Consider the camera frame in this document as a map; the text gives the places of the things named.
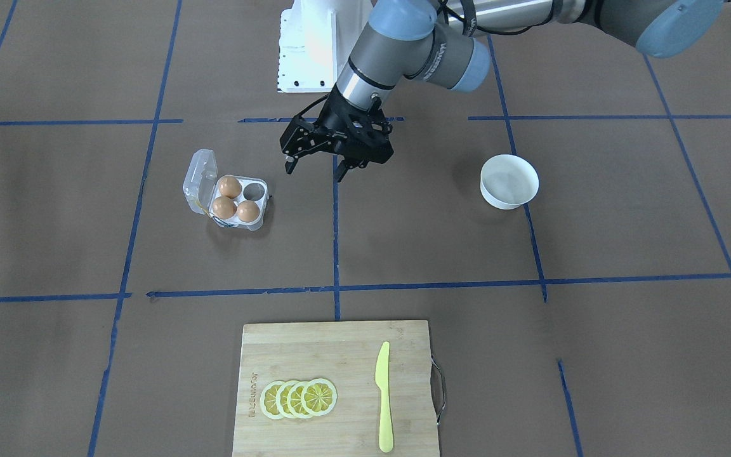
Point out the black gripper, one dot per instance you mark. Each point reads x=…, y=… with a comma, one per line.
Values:
x=334, y=117

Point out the brown egg from bowl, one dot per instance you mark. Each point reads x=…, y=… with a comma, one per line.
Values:
x=247, y=211

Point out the clear plastic egg box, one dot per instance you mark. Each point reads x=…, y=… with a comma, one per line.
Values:
x=200, y=189

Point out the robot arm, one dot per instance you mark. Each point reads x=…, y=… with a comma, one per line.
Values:
x=432, y=41

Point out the brown egg in box far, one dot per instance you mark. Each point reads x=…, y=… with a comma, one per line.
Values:
x=229, y=186

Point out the brown egg in box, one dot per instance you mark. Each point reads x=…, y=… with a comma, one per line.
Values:
x=229, y=186
x=223, y=207

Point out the brown egg in box near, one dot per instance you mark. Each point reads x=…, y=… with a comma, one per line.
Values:
x=223, y=207

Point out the wooden cutting board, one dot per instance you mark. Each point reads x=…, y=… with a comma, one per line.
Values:
x=344, y=353

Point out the white bowl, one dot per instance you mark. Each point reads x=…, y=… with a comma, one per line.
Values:
x=508, y=181

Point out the yellow plastic knife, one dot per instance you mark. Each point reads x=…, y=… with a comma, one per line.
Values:
x=382, y=380

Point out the lemon slice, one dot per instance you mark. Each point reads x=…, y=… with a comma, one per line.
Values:
x=294, y=401
x=282, y=399
x=319, y=397
x=270, y=401

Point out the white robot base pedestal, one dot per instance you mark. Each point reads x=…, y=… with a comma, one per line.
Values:
x=316, y=39

